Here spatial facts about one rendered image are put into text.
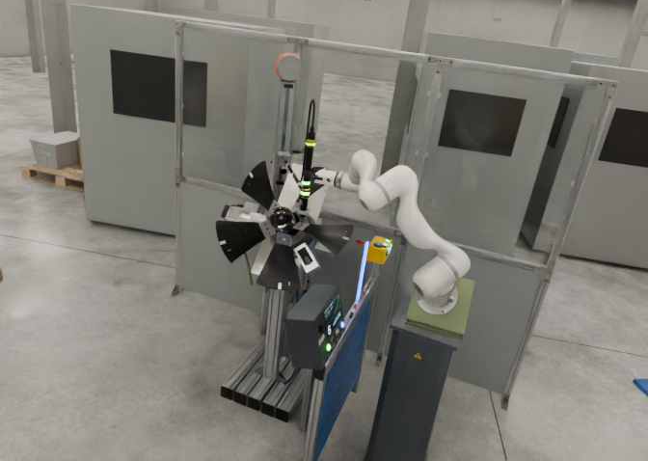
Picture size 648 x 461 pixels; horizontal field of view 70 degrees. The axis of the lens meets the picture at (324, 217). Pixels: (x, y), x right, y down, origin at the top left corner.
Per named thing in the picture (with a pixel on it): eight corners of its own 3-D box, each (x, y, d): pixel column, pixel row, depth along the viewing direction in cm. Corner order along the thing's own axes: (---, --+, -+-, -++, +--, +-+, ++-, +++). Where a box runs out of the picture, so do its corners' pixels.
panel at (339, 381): (355, 377, 293) (371, 286, 269) (357, 377, 293) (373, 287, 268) (304, 483, 221) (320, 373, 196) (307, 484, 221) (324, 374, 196)
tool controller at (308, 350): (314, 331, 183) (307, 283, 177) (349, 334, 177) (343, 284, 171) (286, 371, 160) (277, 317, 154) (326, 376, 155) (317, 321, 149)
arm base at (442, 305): (464, 284, 212) (469, 273, 196) (447, 322, 207) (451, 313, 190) (424, 267, 218) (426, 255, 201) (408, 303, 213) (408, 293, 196)
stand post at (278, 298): (264, 381, 297) (276, 255, 263) (277, 386, 295) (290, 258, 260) (261, 386, 293) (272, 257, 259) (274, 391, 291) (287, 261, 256)
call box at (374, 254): (372, 251, 268) (375, 234, 264) (389, 256, 266) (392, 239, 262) (364, 262, 254) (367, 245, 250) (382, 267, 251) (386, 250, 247)
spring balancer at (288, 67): (273, 79, 278) (275, 81, 271) (275, 51, 272) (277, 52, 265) (299, 81, 282) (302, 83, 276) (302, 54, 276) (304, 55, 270)
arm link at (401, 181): (434, 287, 186) (466, 264, 187) (446, 294, 174) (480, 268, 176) (365, 183, 179) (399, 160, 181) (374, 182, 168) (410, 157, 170)
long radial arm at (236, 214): (283, 225, 262) (277, 217, 252) (278, 237, 260) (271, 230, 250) (237, 212, 271) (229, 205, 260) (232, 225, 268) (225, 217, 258)
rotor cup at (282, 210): (275, 213, 248) (267, 204, 236) (301, 212, 246) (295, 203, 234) (273, 239, 243) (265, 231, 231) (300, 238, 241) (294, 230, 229)
